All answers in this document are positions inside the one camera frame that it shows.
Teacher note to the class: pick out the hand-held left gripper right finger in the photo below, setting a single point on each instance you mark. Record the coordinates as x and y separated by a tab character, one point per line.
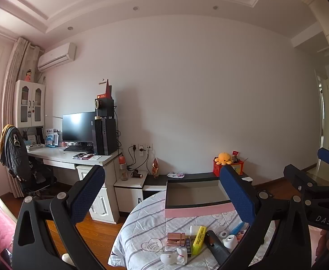
237	195

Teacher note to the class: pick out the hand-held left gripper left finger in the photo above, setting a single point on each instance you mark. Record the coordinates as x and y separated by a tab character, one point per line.
88	195

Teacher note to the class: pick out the pink storage box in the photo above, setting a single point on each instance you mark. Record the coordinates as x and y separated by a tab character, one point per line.
198	211

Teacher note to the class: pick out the white plug-in repellent heater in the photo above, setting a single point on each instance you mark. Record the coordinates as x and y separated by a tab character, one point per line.
229	243

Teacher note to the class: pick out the white charger plug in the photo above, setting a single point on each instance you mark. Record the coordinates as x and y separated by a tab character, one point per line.
194	229

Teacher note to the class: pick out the black remote control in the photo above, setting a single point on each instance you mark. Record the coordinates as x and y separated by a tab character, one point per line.
216	247

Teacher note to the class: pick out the yellow highlighter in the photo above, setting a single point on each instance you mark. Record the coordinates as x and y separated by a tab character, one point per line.
198	239

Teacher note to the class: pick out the white rabbit block figure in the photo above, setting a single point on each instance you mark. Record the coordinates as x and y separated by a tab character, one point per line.
171	257

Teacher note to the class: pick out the person's right hand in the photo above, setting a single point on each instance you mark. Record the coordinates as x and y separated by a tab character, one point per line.
323	244

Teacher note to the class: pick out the red printed box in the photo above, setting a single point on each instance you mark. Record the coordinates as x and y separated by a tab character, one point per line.
217	170

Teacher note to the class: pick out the orange octopus plush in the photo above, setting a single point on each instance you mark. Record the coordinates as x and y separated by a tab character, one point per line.
223	159

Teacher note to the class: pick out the white tape roll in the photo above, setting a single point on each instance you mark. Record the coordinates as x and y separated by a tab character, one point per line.
224	234

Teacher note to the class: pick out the small red card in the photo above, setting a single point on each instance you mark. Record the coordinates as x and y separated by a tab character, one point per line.
235	154

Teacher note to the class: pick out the smartphone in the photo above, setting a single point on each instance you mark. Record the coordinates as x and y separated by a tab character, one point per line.
79	155

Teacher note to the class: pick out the white nightstand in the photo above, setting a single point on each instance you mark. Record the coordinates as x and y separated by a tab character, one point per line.
130	192

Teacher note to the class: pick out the clear bottle orange cap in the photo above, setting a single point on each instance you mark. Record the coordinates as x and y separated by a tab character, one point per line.
123	170

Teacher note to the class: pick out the white desk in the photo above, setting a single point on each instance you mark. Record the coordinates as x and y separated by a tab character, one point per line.
66	155

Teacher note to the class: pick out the black keyboard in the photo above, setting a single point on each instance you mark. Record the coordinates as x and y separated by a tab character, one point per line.
78	148

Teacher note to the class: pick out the black office chair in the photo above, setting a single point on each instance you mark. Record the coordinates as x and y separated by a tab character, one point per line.
39	175

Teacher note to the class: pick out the black hair dryer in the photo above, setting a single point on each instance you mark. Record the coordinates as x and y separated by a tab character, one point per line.
137	174

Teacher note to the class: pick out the striped white quilt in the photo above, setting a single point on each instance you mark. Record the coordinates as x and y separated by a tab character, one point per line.
142	222

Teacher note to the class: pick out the black computer tower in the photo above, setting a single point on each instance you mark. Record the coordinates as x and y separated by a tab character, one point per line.
105	136

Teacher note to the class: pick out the printed snack packet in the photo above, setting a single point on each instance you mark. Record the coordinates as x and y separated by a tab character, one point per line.
175	175

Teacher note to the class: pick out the blue white box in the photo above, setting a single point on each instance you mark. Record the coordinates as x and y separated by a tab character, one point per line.
51	139

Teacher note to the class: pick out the black white low cabinet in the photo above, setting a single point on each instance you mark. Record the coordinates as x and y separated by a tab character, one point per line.
156	182

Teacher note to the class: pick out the black computer monitor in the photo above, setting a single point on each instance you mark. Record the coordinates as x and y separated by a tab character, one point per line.
78	126

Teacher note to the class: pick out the black gold cosmetic tube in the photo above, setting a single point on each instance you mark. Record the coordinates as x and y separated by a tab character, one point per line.
188	244

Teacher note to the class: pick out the stack of magazines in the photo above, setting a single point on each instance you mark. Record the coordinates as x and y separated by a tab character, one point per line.
36	146

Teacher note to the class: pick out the red snack bag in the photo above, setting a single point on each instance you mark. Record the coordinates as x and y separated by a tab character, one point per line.
155	168

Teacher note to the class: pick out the rose gold lighter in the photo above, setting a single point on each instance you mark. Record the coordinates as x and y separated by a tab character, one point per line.
175	238

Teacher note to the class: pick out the dark printed jacket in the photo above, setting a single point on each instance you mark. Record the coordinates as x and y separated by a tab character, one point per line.
12	149

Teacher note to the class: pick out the black box with dial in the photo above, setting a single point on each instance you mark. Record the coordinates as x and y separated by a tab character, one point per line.
105	107

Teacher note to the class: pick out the red triangular box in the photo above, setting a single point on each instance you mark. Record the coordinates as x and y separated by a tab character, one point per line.
107	88

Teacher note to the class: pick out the white glass-door cabinet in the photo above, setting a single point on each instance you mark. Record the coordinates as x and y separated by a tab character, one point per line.
29	104

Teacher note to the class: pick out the small pink doll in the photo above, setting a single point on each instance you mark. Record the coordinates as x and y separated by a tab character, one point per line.
28	75

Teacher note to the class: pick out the white air conditioner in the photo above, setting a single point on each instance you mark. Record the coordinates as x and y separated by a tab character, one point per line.
56	56

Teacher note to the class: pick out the beige curtain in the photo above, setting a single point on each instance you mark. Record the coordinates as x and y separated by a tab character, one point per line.
14	70

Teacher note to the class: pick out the white wall outlets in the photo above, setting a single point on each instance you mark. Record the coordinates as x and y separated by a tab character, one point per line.
142	147

